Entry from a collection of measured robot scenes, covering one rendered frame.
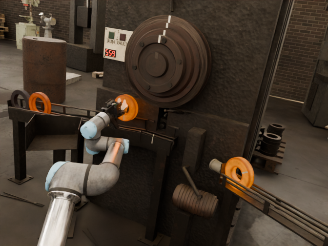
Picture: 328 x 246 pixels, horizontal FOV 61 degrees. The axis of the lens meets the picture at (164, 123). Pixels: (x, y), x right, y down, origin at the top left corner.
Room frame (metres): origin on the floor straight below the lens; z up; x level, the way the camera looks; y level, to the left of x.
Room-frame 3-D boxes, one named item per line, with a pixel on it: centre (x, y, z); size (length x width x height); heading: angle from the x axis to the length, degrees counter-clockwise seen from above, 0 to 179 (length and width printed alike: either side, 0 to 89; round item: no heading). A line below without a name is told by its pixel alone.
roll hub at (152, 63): (1.39, 0.07, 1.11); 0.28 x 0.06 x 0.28; 68
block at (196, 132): (1.41, -0.19, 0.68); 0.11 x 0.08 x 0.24; 158
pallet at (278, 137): (3.23, -0.88, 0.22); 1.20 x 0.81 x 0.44; 66
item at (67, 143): (1.42, 0.59, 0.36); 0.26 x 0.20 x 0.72; 103
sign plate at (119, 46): (1.71, 0.31, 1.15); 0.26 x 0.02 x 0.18; 68
